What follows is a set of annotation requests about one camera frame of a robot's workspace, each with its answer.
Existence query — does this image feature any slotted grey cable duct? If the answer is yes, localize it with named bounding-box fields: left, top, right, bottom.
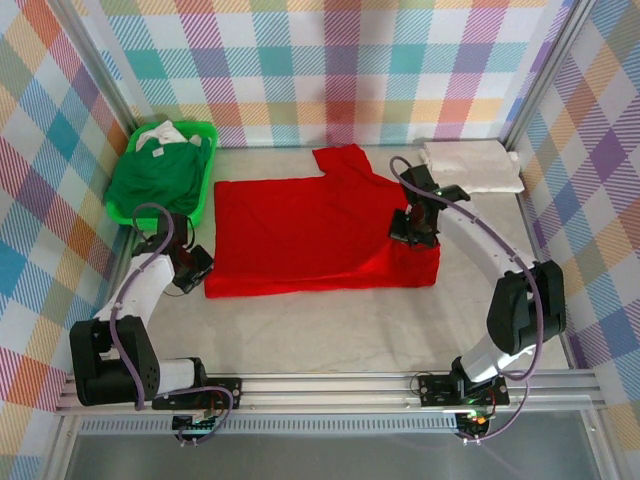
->
left=79, top=417, right=459, bottom=436

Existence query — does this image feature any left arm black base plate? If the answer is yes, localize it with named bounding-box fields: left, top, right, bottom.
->
left=151, top=377, right=244, bottom=411

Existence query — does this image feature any grey table cloth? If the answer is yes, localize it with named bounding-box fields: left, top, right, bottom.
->
left=117, top=145, right=574, bottom=376

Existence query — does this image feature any red t-shirt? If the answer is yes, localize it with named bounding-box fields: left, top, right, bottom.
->
left=203, top=143, right=442, bottom=300

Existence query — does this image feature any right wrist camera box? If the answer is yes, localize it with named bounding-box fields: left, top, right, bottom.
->
left=398, top=166, right=437, bottom=196

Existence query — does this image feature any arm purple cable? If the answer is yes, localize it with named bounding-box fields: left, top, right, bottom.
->
left=110, top=202, right=236, bottom=447
left=389, top=155, right=547, bottom=446

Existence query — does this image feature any green t-shirt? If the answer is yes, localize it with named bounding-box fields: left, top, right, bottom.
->
left=102, top=142, right=216, bottom=226

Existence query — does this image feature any aluminium corner post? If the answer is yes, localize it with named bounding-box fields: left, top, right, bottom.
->
left=502, top=0, right=596, bottom=151
left=62, top=0, right=139, bottom=132

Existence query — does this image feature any crumpled white t-shirt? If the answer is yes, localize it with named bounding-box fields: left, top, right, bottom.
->
left=134, top=122, right=201, bottom=151

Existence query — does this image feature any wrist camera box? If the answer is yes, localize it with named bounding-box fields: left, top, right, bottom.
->
left=155, top=213, right=195, bottom=250
left=398, top=166, right=437, bottom=196

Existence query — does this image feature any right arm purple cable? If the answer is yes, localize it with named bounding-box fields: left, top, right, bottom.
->
left=389, top=155, right=547, bottom=446

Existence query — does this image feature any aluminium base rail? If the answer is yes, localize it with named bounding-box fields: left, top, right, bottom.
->
left=54, top=372, right=606, bottom=414

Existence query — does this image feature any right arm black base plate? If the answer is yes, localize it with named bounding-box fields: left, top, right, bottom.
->
left=417, top=372, right=511, bottom=407

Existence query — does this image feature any green plastic basket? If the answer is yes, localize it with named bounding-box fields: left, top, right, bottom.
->
left=103, top=119, right=221, bottom=229

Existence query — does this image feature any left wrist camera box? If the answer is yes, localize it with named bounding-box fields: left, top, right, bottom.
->
left=155, top=213, right=195, bottom=250

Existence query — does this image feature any grey acrylic panel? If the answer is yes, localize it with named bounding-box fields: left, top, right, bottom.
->
left=64, top=433, right=601, bottom=480

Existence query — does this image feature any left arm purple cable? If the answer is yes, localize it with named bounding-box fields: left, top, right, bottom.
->
left=110, top=202, right=236, bottom=447

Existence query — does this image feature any folded cream t-shirt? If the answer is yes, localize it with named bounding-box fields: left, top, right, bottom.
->
left=422, top=139, right=526, bottom=196

